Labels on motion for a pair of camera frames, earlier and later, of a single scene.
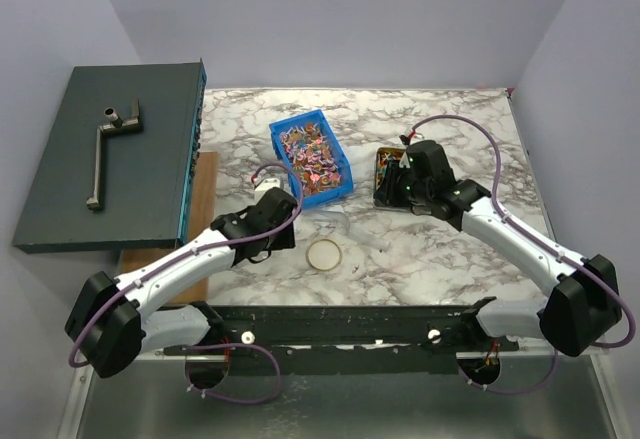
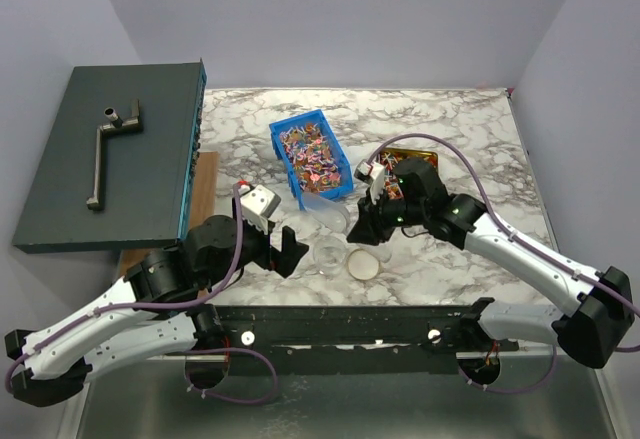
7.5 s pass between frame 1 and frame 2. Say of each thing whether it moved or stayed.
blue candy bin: stayed
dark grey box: stayed
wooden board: stayed
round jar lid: moved
